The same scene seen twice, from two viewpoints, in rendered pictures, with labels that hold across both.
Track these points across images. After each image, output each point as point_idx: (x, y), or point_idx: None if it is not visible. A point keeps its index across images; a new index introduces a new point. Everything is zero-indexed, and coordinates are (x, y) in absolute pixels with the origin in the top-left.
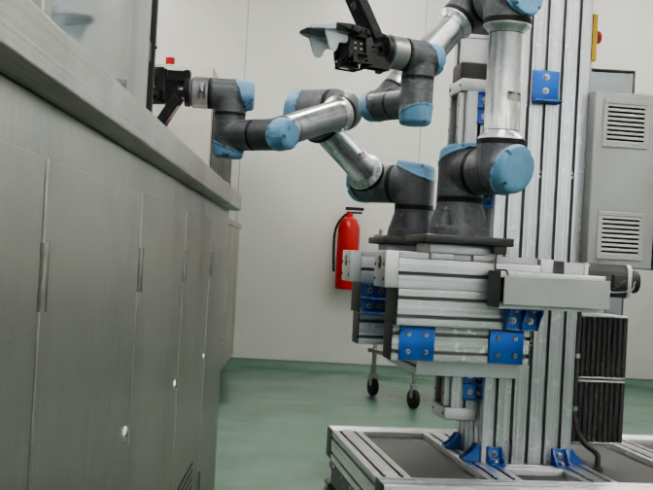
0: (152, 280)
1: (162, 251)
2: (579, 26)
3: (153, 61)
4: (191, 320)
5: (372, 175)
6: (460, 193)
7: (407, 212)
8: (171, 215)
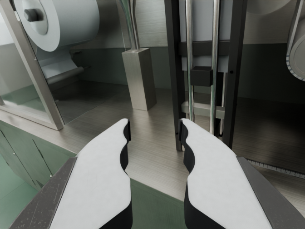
0: (54, 162)
1: (61, 161)
2: None
3: (226, 85)
4: (145, 224)
5: None
6: None
7: None
8: (67, 157)
